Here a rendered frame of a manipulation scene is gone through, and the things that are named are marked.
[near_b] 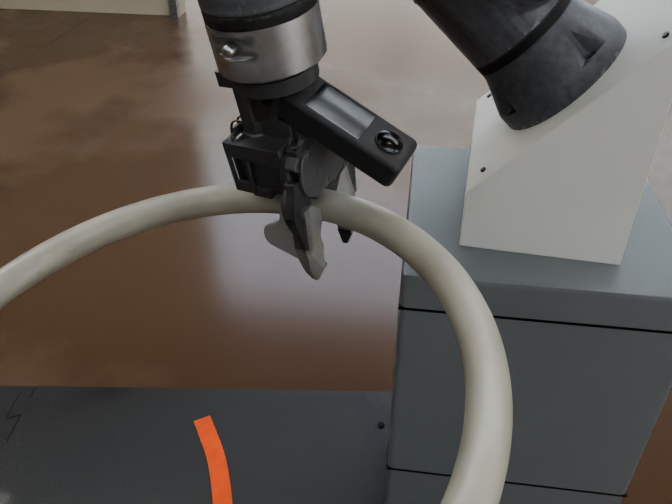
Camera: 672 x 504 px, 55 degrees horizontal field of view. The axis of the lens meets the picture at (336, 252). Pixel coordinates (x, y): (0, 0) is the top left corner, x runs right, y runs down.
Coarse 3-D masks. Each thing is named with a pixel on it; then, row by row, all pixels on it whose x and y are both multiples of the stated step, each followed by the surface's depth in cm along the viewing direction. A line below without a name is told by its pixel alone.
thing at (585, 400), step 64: (448, 192) 105; (512, 256) 91; (640, 256) 91; (448, 320) 91; (512, 320) 90; (576, 320) 88; (640, 320) 87; (448, 384) 99; (512, 384) 97; (576, 384) 95; (640, 384) 93; (448, 448) 107; (512, 448) 105; (576, 448) 103; (640, 448) 101
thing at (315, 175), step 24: (216, 72) 54; (312, 72) 52; (240, 96) 55; (264, 96) 51; (264, 120) 56; (240, 144) 57; (264, 144) 56; (288, 144) 55; (312, 144) 55; (240, 168) 59; (264, 168) 57; (288, 168) 55; (312, 168) 56; (336, 168) 60; (264, 192) 59; (312, 192) 57
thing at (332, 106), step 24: (288, 96) 52; (312, 96) 53; (336, 96) 54; (288, 120) 54; (312, 120) 52; (336, 120) 53; (360, 120) 54; (384, 120) 55; (336, 144) 53; (360, 144) 52; (384, 144) 53; (408, 144) 54; (360, 168) 54; (384, 168) 52
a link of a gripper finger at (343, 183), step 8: (344, 168) 62; (344, 176) 62; (328, 184) 62; (336, 184) 61; (344, 184) 62; (344, 192) 63; (352, 192) 64; (344, 232) 66; (352, 232) 66; (344, 240) 67
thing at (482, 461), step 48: (192, 192) 64; (240, 192) 63; (336, 192) 60; (48, 240) 62; (96, 240) 62; (384, 240) 56; (432, 240) 53; (0, 288) 58; (432, 288) 51; (480, 336) 44; (480, 384) 42; (480, 432) 39; (480, 480) 37
